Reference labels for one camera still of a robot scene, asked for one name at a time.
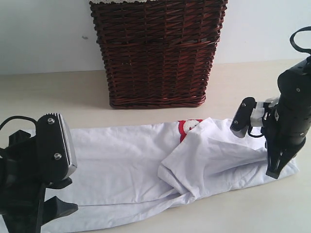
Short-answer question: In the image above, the white cloth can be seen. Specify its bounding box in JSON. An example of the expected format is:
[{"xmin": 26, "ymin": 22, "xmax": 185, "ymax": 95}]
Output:
[{"xmin": 90, "ymin": 0, "xmax": 147, "ymax": 4}]

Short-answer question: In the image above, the white t-shirt red lettering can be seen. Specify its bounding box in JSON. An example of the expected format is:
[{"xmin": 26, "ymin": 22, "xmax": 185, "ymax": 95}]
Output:
[{"xmin": 2, "ymin": 117, "xmax": 299, "ymax": 233}]

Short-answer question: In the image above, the dark brown wicker basket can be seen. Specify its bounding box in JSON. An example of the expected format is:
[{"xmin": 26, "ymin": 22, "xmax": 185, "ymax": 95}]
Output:
[{"xmin": 89, "ymin": 0, "xmax": 227, "ymax": 109}]

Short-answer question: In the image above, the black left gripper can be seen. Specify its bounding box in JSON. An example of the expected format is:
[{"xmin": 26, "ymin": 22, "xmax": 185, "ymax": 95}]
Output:
[{"xmin": 0, "ymin": 130, "xmax": 78, "ymax": 233}]

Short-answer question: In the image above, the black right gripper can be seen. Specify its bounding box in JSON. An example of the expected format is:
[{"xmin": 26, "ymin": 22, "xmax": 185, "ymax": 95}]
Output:
[{"xmin": 265, "ymin": 58, "xmax": 311, "ymax": 179}]

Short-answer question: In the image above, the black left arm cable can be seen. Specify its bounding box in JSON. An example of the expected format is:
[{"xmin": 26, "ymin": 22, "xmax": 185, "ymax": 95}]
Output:
[{"xmin": 0, "ymin": 116, "xmax": 39, "ymax": 158}]

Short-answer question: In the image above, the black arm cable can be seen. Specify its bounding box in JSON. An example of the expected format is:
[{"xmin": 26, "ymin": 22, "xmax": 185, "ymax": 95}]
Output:
[
  {"xmin": 289, "ymin": 27, "xmax": 311, "ymax": 56},
  {"xmin": 0, "ymin": 116, "xmax": 39, "ymax": 158}
]

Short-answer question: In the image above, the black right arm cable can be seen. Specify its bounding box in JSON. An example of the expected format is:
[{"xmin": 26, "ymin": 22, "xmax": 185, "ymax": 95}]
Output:
[{"xmin": 289, "ymin": 27, "xmax": 311, "ymax": 56}]

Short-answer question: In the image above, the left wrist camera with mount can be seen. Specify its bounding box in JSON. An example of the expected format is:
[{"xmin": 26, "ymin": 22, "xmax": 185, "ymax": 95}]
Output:
[{"xmin": 35, "ymin": 113, "xmax": 78, "ymax": 189}]

